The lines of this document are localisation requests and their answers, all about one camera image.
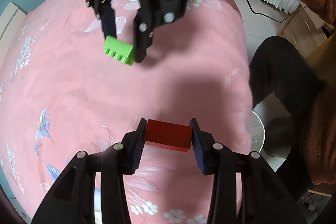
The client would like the green toy brick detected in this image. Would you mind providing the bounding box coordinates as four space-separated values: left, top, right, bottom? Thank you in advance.
103 36 134 65

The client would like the red toy brick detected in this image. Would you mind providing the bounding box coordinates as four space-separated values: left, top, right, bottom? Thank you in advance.
144 119 193 152

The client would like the pink floral bedspread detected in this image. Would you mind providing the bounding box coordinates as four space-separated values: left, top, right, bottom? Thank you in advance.
1 0 252 217

